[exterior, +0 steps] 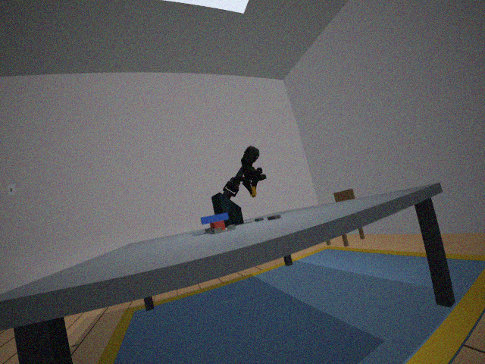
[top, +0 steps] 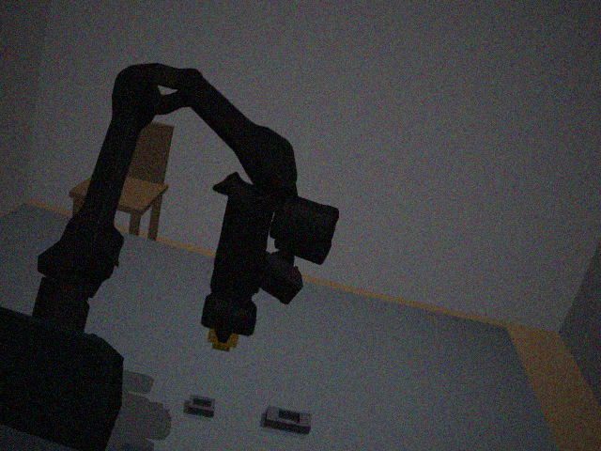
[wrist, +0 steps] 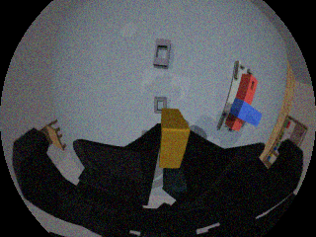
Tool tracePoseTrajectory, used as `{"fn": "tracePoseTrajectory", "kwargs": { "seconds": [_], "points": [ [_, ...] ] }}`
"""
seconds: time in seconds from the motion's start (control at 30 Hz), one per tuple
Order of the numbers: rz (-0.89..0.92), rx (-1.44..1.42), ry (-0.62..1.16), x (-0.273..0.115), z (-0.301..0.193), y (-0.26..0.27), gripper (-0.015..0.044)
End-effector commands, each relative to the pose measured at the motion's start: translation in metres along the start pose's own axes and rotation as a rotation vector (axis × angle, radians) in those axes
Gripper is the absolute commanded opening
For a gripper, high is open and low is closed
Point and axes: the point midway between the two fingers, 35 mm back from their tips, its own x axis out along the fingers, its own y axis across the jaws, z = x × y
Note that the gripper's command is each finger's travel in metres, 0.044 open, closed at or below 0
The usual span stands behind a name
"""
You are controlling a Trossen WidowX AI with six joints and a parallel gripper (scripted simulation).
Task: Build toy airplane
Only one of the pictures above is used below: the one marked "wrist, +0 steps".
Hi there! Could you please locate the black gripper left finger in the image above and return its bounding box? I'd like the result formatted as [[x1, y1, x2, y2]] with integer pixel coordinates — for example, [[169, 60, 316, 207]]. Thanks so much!
[[72, 123, 161, 205]]

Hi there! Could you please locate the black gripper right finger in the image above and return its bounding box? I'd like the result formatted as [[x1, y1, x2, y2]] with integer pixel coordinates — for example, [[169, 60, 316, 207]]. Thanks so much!
[[182, 130, 265, 205]]

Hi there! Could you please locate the yellow cube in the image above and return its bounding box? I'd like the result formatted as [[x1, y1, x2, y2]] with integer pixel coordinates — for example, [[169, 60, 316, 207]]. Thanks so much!
[[159, 108, 191, 169]]

